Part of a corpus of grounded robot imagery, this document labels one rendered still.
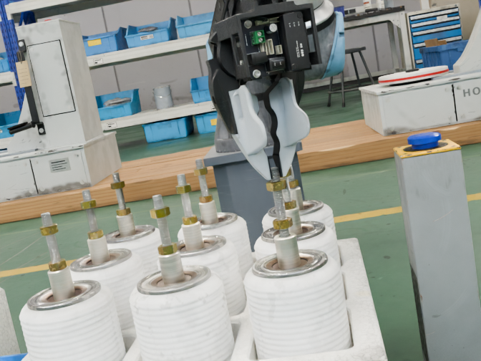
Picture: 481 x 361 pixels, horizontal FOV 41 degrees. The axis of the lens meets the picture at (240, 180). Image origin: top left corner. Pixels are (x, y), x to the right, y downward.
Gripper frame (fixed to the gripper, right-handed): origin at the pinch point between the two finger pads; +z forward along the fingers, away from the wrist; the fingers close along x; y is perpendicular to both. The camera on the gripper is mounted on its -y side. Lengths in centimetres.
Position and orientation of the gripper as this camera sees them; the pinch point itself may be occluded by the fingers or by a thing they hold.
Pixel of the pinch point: (270, 164)
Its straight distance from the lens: 62.3
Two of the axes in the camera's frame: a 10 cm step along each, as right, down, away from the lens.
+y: 3.3, 1.0, -9.4
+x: 9.3, -2.2, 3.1
